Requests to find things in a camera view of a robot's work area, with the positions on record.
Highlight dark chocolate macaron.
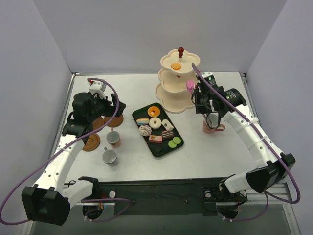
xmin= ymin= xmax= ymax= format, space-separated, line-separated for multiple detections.
xmin=155 ymin=145 xmax=163 ymax=152

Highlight brown coaster back left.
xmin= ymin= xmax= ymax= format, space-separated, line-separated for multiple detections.
xmin=92 ymin=117 xmax=105 ymax=130

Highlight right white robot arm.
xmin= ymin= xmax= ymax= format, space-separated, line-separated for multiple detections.
xmin=191 ymin=81 xmax=295 ymax=200

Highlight brown coaster front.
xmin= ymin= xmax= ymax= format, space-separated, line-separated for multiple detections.
xmin=83 ymin=133 xmax=101 ymax=152

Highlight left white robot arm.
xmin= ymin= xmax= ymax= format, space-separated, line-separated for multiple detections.
xmin=22 ymin=92 xmax=126 ymax=226

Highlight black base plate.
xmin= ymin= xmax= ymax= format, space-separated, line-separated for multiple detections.
xmin=80 ymin=176 xmax=247 ymax=220

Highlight sprinkled white donut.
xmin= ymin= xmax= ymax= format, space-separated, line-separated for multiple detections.
xmin=138 ymin=125 xmax=152 ymax=137

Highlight aluminium rail frame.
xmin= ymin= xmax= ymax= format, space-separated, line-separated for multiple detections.
xmin=239 ymin=72 xmax=293 ymax=205

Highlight pink mug left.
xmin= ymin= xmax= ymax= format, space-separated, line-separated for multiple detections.
xmin=106 ymin=128 xmax=121 ymax=148

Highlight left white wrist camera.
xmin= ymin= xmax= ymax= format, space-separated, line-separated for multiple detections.
xmin=89 ymin=81 xmax=106 ymax=99

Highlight green macaron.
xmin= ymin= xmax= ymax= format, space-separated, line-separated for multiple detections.
xmin=172 ymin=137 xmax=181 ymax=145
xmin=168 ymin=140 xmax=177 ymax=148

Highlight grey mug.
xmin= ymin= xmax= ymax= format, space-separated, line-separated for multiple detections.
xmin=102 ymin=147 xmax=118 ymax=166

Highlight pink block cake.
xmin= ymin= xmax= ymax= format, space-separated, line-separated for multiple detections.
xmin=186 ymin=80 xmax=196 ymax=94

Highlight chocolate layer cake slice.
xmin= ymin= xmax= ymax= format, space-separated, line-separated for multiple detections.
xmin=161 ymin=131 xmax=175 ymax=140

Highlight cream three-tier dessert stand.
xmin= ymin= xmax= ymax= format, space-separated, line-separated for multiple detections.
xmin=155 ymin=47 xmax=201 ymax=114

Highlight orange white blue donut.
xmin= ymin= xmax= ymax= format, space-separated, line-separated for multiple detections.
xmin=136 ymin=118 xmax=150 ymax=125

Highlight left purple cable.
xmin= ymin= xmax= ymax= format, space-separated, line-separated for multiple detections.
xmin=0 ymin=77 xmax=133 ymax=225

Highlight white glazed donut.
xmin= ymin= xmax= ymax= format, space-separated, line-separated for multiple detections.
xmin=149 ymin=117 xmax=162 ymax=130

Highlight pink strawberry cake slice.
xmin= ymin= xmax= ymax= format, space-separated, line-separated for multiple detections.
xmin=149 ymin=135 xmax=163 ymax=143

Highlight white block cake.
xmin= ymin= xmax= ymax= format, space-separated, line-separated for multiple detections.
xmin=161 ymin=119 xmax=174 ymax=131

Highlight brown coaster back right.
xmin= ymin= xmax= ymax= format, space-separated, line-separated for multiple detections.
xmin=104 ymin=115 xmax=124 ymax=128

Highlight orange macaron on stand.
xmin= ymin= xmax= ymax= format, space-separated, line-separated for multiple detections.
xmin=171 ymin=63 xmax=181 ymax=71

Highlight pink floral mug right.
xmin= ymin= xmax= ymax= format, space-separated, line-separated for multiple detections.
xmin=203 ymin=120 xmax=225 ymax=134

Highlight brown coaster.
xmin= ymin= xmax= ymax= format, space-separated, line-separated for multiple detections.
xmin=92 ymin=117 xmax=105 ymax=130
xmin=83 ymin=133 xmax=101 ymax=152
xmin=104 ymin=115 xmax=124 ymax=128

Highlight metal tongs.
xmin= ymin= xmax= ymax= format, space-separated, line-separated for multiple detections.
xmin=206 ymin=112 xmax=220 ymax=129

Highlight orange glazed donut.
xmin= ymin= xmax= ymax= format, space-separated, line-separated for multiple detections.
xmin=147 ymin=106 xmax=160 ymax=118

